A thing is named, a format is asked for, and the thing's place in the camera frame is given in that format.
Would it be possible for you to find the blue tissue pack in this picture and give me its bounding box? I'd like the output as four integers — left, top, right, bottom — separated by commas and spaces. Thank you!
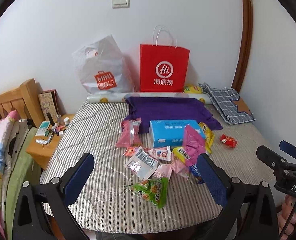
148, 120, 205, 148

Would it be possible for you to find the white wall light switch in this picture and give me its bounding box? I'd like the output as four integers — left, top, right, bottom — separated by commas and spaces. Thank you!
111, 0, 129, 9

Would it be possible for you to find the green blanket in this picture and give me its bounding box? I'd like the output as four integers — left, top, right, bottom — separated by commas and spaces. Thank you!
3, 127, 41, 239

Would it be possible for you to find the person's right hand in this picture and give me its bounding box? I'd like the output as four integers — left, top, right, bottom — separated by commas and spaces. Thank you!
278, 195, 296, 240

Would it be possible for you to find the striped mattress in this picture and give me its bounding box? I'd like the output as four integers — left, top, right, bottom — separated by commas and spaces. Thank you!
40, 101, 274, 234

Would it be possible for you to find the white Miniso plastic bag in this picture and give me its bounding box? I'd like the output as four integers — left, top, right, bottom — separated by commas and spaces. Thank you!
72, 35, 135, 95

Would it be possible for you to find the grey checked folded cloth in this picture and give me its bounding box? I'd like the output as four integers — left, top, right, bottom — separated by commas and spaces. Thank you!
199, 83, 255, 125

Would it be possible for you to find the dark cosmetic bottle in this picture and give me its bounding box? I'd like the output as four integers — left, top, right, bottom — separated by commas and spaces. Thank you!
46, 112, 55, 126

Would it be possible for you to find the pale pink wafer packet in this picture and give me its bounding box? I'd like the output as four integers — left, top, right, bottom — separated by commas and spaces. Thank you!
152, 164, 172, 180

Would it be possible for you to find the wooden bed headboard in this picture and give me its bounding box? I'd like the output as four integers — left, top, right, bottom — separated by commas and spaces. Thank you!
0, 79, 45, 127

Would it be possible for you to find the red snack packet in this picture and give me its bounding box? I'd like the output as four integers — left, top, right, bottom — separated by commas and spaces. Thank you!
220, 134, 237, 148

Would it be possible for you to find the brown wooden door frame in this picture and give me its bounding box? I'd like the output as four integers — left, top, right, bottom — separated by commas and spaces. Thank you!
232, 0, 253, 93

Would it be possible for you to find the decorated book box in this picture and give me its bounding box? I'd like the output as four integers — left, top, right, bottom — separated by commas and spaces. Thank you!
38, 89, 59, 122

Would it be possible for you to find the white tube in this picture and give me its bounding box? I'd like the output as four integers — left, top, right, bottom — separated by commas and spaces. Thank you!
35, 138, 51, 145

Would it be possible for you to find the pink packet with clear window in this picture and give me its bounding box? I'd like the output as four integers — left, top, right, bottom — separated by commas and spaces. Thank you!
115, 118, 141, 148

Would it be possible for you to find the white pink berry snack bar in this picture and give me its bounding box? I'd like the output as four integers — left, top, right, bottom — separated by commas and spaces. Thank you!
123, 146, 171, 161

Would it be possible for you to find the red paper shopping bag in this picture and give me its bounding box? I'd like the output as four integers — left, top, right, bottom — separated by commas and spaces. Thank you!
139, 25, 190, 93

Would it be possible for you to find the yellow chips bag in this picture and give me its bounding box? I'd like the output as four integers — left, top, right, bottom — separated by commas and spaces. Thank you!
184, 84, 203, 94

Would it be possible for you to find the blue snack packet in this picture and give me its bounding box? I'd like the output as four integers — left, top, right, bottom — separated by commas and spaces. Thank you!
189, 164, 204, 184

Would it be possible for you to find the green white cream box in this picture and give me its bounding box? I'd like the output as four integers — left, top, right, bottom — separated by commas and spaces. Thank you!
35, 121, 50, 137

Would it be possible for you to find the yellow orange snack packet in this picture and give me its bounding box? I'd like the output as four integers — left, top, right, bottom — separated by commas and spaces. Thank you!
198, 122, 215, 154

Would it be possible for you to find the small light pink packet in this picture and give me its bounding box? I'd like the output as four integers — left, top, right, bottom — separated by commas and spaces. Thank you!
171, 155, 189, 180

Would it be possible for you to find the wooden nightstand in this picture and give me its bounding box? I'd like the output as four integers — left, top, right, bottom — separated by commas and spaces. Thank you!
25, 113, 76, 170

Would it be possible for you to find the small white jar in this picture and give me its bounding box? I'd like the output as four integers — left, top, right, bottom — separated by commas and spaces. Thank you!
64, 117, 70, 126

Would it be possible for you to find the green snack packet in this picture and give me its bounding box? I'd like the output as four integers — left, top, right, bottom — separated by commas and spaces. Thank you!
128, 177, 169, 209

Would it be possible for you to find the rolled fruit-print white mat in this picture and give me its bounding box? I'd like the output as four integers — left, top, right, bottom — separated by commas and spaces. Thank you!
87, 92, 212, 105

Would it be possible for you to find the magenta snack bag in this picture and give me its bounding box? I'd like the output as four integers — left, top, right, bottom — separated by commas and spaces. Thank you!
183, 125, 206, 166

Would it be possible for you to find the purple towel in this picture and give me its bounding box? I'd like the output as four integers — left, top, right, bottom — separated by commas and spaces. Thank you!
125, 96, 223, 134

